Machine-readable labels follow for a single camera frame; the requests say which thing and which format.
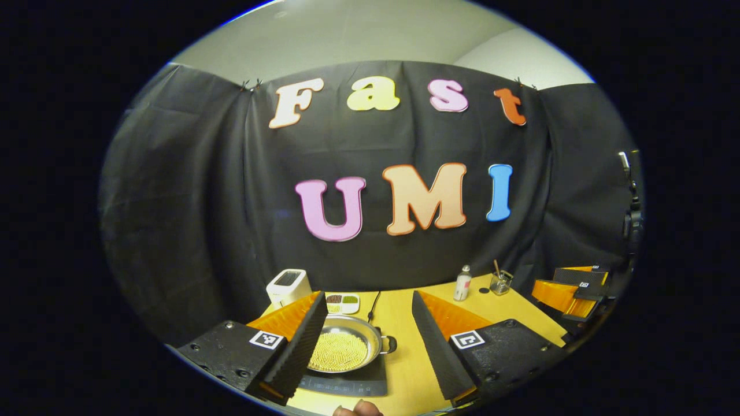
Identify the stainless steel pot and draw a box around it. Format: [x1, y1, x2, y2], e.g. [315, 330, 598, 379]
[306, 314, 398, 374]

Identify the black induction cooktop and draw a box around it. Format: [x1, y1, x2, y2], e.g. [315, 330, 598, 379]
[298, 347, 388, 398]

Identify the clear plastic bottle red label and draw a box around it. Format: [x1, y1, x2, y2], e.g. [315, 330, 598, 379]
[454, 265, 472, 302]

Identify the pile of yellow soybeans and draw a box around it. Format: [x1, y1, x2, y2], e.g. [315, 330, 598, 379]
[309, 332, 369, 372]

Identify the white toaster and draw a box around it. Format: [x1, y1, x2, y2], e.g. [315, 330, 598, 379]
[266, 269, 313, 309]

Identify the clear wire utensil holder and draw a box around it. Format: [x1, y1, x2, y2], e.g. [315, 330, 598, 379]
[490, 270, 514, 296]

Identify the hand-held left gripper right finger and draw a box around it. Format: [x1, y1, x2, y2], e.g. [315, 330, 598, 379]
[412, 290, 570, 407]

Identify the white divided dish of grains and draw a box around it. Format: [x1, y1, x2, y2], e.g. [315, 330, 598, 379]
[325, 294, 361, 315]

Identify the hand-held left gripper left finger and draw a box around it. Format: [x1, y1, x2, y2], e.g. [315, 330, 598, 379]
[176, 291, 329, 405]

